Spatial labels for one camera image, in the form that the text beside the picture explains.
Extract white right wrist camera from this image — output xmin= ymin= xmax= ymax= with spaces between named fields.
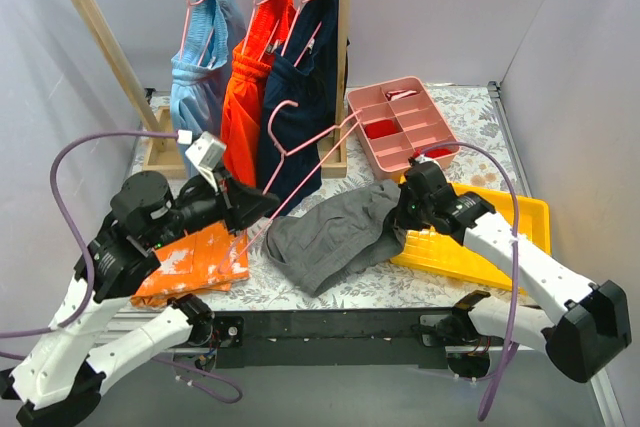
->
xmin=408 ymin=154 xmax=432 ymax=167

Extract grey shorts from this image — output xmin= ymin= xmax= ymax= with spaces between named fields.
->
xmin=262 ymin=180 xmax=406 ymax=297

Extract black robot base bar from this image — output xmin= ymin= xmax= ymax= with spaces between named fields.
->
xmin=154 ymin=309 xmax=501 ymax=371

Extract red cloth in organizer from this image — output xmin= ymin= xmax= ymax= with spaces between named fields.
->
xmin=363 ymin=119 xmax=399 ymax=140
xmin=423 ymin=147 xmax=455 ymax=159

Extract orange white cloth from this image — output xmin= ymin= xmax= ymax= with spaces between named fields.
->
xmin=130 ymin=223 xmax=249 ymax=309

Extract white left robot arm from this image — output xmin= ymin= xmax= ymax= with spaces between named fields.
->
xmin=1 ymin=168 xmax=280 ymax=426

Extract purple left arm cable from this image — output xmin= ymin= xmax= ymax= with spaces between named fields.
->
xmin=0 ymin=130 xmax=244 ymax=405

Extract pink divided organizer tray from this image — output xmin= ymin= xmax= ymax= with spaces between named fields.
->
xmin=346 ymin=76 xmax=459 ymax=180

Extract pink hanger with orange shorts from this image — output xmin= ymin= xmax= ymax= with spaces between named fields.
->
xmin=241 ymin=0 xmax=280 ymax=62

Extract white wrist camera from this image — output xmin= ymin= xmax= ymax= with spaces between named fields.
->
xmin=186 ymin=132 xmax=226 ymax=189
xmin=408 ymin=154 xmax=432 ymax=167

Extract red cloth in organizer middle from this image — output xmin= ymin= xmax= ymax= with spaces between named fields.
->
xmin=363 ymin=119 xmax=399 ymax=140

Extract red white item in organizer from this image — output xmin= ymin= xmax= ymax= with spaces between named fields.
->
xmin=384 ymin=89 xmax=419 ymax=102

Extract navy blue shorts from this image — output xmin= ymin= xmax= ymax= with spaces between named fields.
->
xmin=256 ymin=0 xmax=339 ymax=216

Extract light blue shorts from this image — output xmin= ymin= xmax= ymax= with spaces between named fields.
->
xmin=169 ymin=0 xmax=247 ymax=178

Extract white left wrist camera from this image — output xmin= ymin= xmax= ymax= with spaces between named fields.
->
xmin=186 ymin=132 xmax=226 ymax=189

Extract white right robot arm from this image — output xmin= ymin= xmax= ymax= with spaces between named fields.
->
xmin=395 ymin=156 xmax=632 ymax=383

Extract yellow plastic tray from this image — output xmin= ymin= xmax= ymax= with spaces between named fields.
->
xmin=391 ymin=196 xmax=552 ymax=291

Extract red cloth in organizer front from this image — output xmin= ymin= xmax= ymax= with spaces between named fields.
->
xmin=423 ymin=147 xmax=455 ymax=159

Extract orange shorts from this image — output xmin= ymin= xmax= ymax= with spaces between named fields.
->
xmin=220 ymin=0 xmax=296 ymax=187

